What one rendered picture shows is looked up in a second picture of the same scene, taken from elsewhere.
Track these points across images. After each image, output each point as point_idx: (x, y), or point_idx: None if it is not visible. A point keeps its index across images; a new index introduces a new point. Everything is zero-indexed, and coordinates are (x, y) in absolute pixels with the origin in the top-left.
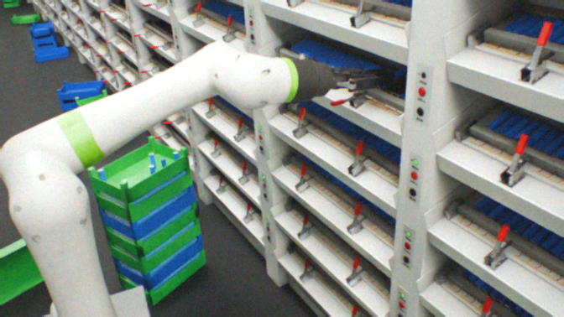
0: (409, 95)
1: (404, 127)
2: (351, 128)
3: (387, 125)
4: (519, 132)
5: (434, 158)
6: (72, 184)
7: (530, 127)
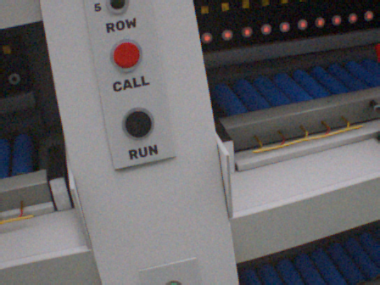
0: (73, 98)
1: (91, 215)
2: None
3: (13, 258)
4: (289, 95)
5: (231, 237)
6: None
7: (291, 81)
